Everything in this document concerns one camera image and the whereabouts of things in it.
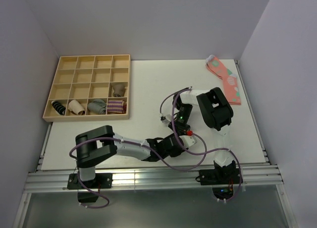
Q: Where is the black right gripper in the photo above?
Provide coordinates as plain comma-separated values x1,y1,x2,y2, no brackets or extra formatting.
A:
168,104,193,138

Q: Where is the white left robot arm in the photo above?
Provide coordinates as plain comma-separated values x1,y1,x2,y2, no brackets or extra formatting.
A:
75,125,188,188

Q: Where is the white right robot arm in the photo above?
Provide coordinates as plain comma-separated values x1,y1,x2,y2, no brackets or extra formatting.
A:
169,87,239,183

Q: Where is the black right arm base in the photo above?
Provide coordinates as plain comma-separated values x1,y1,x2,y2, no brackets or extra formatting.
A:
195,161,243,203

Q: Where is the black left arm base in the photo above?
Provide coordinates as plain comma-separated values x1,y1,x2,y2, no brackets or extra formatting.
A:
66,173,112,207

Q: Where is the purple striped rolled sock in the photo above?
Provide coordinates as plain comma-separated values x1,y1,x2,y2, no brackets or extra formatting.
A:
106,100,127,114

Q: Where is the pink patterned sock pair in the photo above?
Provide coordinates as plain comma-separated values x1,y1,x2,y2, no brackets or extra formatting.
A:
206,55,241,105

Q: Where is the brown rolled sock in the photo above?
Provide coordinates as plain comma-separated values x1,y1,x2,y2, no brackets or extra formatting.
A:
109,82,128,97

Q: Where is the grey rolled sock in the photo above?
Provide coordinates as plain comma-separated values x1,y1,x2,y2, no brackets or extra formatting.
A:
87,99,107,114

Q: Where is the wooden compartment tray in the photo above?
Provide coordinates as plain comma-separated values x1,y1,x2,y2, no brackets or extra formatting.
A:
43,55,131,122

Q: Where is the beige rolled sock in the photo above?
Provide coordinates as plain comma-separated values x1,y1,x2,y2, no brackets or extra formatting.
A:
68,100,85,115

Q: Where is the black white striped rolled sock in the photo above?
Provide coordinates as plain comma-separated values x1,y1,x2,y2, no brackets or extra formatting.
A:
51,101,66,115

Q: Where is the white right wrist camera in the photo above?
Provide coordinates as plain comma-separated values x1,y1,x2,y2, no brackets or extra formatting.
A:
160,114,172,126

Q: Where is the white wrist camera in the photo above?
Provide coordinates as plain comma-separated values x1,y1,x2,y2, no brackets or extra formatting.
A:
179,135,197,149
160,114,172,126

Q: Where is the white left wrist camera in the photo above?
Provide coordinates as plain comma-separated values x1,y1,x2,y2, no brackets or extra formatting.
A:
179,135,197,149

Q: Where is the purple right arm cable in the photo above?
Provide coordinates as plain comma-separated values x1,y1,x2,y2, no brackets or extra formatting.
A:
159,87,246,204

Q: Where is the aluminium mounting rail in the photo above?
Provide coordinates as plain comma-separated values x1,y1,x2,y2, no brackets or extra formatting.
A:
23,164,284,193

